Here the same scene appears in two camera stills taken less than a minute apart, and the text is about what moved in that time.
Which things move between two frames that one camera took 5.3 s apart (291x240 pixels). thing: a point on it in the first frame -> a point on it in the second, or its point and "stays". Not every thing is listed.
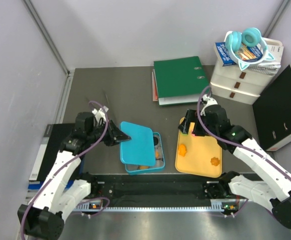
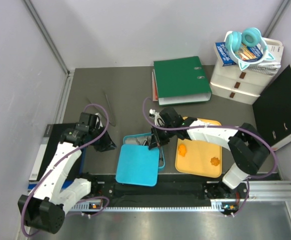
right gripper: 191,116 -> 156,139
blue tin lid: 139,150 -> 138,165
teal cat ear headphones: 250,37 stays
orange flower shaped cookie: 215,161 stays
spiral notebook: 267,68 stays
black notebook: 53,137 stays
